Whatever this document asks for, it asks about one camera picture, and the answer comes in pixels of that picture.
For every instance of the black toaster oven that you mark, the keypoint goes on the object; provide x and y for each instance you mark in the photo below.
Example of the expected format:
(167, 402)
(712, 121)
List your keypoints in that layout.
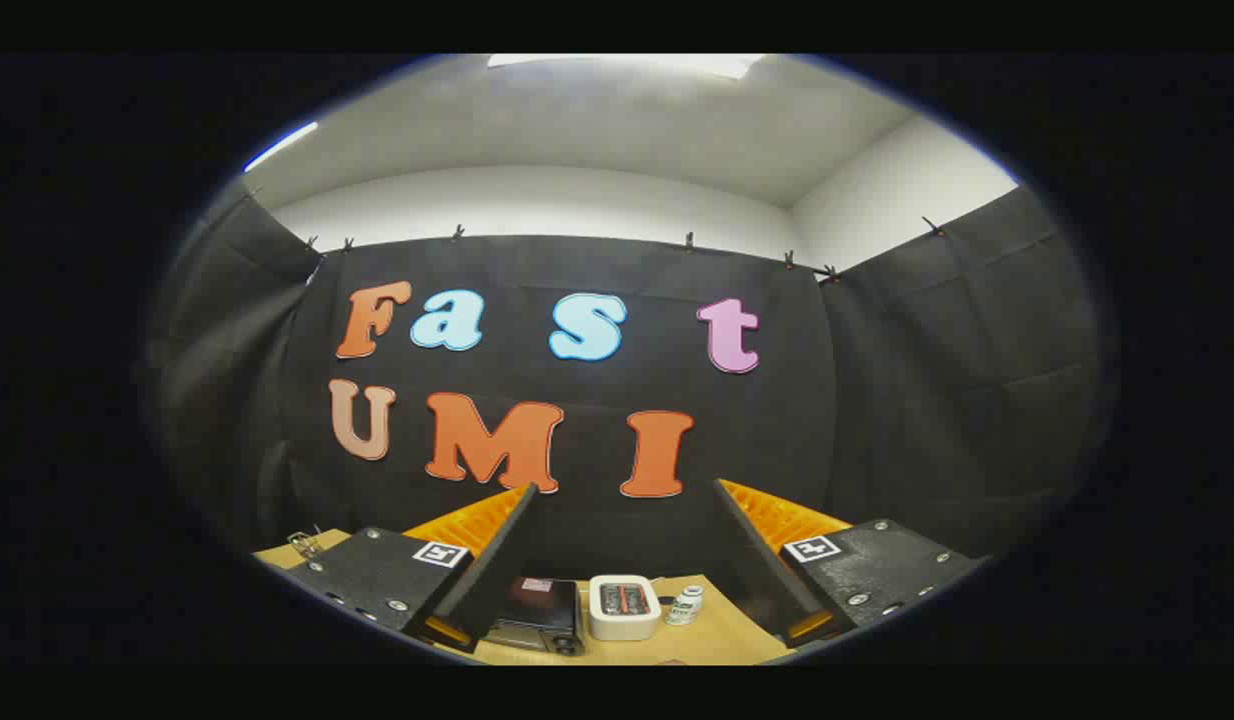
(539, 612)

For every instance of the black backdrop cloth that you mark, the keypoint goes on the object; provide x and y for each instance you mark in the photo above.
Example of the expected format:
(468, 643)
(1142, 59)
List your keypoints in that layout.
(877, 400)

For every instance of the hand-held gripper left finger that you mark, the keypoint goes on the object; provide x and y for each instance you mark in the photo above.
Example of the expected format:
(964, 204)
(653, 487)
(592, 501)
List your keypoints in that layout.
(492, 575)

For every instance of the row of black cloth clips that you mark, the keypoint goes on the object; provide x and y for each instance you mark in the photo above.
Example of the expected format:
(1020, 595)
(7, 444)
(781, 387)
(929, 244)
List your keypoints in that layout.
(689, 241)

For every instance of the long ceiling strip light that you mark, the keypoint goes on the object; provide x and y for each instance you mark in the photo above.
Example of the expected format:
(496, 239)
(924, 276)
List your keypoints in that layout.
(279, 146)

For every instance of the white square dish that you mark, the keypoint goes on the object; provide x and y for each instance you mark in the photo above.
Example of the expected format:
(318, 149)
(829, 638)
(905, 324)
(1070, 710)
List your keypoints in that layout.
(623, 625)

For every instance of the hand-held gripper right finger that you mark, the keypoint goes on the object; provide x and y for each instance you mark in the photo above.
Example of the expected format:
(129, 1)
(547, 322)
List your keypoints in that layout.
(762, 570)

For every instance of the rectangular ceiling light panel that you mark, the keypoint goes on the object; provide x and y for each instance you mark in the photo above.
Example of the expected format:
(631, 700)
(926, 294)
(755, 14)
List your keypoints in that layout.
(617, 64)

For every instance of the white plastic bottle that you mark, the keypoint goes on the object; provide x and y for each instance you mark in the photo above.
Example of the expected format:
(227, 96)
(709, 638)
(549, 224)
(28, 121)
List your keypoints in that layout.
(685, 605)

